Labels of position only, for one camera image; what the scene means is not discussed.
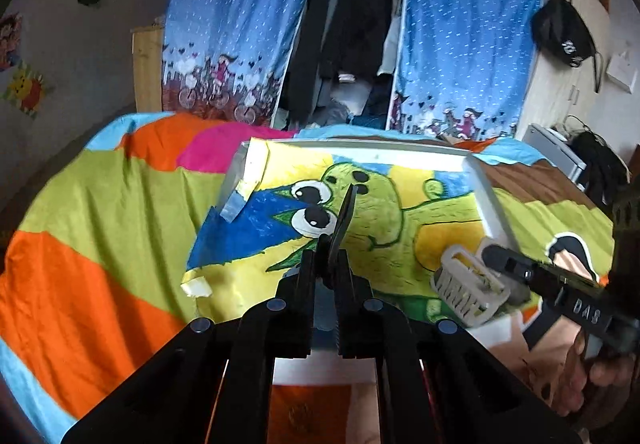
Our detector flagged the black hanging bag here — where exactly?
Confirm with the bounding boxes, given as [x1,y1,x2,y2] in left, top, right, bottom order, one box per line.
[530,0,603,94]

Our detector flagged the beige wardrobe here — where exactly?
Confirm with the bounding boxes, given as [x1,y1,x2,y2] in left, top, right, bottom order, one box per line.
[515,0,610,141]

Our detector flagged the dark hanging clothes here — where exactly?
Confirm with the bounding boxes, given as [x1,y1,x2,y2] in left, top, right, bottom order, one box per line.
[280,0,404,130]

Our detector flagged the yellow cartoon wall drawing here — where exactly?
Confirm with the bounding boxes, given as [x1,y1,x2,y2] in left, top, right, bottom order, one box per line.
[1,62,53,119]

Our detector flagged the anime wall poster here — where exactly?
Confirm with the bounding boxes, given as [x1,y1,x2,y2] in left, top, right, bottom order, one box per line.
[0,14,22,72]

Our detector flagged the white bedside box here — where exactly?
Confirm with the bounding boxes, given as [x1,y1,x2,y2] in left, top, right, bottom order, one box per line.
[523,123,586,184]

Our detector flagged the blue dotted left curtain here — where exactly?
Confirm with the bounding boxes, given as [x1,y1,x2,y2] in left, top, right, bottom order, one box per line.
[162,0,307,125]

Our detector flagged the black clothes pile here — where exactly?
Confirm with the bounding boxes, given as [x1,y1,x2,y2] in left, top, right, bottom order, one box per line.
[568,130,629,217]

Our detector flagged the grey tray with frog drawing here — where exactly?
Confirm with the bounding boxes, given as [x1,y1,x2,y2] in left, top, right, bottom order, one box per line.
[181,138,516,319]

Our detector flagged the white flat box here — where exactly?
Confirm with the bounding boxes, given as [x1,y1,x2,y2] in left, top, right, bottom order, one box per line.
[272,315,512,386]

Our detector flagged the person's right hand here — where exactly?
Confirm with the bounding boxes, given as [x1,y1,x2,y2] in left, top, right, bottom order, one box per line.
[552,331,636,417]

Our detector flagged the blue dotted right curtain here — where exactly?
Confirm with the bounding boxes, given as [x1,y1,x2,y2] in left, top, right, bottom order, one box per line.
[386,0,542,141]

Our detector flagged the blue dotted curtain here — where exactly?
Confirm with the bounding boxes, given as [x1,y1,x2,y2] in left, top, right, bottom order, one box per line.
[386,0,542,141]
[162,0,307,125]

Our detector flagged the white paper gift bag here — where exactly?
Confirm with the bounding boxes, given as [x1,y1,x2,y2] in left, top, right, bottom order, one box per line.
[605,50,638,94]

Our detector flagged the small wooden cabinet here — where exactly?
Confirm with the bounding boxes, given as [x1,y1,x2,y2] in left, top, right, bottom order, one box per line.
[131,26,164,113]

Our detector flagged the colourful cartoon bed cover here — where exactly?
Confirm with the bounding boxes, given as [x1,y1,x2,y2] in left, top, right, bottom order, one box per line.
[1,113,614,443]

